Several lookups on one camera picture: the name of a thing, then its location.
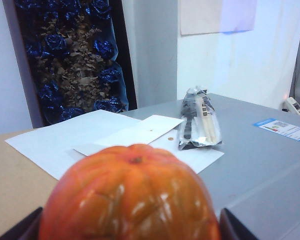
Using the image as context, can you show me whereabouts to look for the black box of blue roses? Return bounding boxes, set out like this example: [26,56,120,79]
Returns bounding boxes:
[3,0,138,128]

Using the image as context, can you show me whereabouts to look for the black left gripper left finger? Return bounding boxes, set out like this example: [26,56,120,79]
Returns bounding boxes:
[0,206,44,240]

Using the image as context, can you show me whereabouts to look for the clear plastic cutlery packet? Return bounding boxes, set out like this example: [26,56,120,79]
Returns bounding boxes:
[177,85,223,151]

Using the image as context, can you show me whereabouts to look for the blue white sticker label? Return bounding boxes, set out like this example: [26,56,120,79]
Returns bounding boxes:
[252,117,300,142]

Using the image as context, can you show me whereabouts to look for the black plastic spoon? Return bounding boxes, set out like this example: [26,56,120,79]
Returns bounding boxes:
[182,93,198,141]

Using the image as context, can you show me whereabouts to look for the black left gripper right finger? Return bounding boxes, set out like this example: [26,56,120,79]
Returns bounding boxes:
[219,207,260,240]

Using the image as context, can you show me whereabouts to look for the white envelope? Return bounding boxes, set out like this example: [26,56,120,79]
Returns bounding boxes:
[73,114,185,158]

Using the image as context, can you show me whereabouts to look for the paper notice with handwriting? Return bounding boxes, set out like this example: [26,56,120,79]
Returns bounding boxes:
[178,0,257,36]

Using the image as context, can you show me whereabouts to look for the large white paper sheet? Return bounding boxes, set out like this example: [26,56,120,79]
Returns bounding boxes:
[4,109,225,181]

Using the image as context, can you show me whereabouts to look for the white desk telephone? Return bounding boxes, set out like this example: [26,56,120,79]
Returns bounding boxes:
[281,96,300,117]

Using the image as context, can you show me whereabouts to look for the wrapped wooden chopsticks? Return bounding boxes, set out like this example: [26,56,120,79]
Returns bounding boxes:
[196,96,217,143]

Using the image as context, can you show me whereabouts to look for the orange fruit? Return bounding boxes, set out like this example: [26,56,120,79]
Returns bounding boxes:
[38,142,222,240]

